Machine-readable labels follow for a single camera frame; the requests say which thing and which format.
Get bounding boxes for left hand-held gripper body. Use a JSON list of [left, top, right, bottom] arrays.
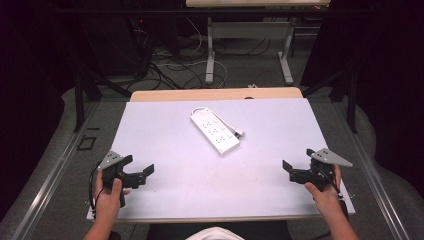
[[97, 150, 148, 208]]

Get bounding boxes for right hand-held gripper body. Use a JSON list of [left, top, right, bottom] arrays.
[[289, 148, 354, 193]]

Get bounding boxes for person's left hand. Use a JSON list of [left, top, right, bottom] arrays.
[[94, 171, 132, 222]]

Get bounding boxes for person's right hand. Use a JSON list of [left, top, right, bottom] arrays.
[[303, 164, 343, 218]]

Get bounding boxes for white table mat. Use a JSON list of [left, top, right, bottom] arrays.
[[86, 97, 356, 223]]

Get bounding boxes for black metal stand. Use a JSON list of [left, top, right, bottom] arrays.
[[73, 64, 133, 133], [300, 64, 360, 135]]

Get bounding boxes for person's dark pants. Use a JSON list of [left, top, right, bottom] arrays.
[[145, 219, 294, 240]]

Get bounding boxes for white power strip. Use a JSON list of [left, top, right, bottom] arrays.
[[189, 107, 242, 156]]

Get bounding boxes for wooden table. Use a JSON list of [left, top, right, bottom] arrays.
[[129, 86, 304, 103]]

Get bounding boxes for person's white shirt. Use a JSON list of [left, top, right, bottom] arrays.
[[185, 226, 245, 240]]

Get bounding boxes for dark curtain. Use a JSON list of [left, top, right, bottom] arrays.
[[0, 0, 84, 221], [299, 0, 424, 198]]

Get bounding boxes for black computer tower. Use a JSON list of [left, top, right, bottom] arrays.
[[81, 14, 149, 78]]

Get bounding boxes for white desk with metal legs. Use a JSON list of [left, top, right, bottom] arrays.
[[185, 0, 332, 86]]

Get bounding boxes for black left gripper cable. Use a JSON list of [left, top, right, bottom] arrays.
[[87, 162, 106, 218]]

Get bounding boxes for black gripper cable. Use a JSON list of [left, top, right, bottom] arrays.
[[87, 162, 106, 218], [318, 166, 350, 221]]

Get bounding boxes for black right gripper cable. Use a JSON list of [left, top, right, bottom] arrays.
[[318, 166, 350, 221]]

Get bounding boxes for aluminium floor rail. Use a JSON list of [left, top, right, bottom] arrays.
[[332, 101, 412, 240], [9, 101, 102, 240]]

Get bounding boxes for white power strip cable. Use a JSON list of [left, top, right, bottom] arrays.
[[191, 106, 240, 134]]

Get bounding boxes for bundle of black floor cables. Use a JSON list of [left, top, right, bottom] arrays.
[[126, 19, 208, 92]]

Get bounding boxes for white floor cable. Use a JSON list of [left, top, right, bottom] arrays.
[[156, 17, 229, 89]]

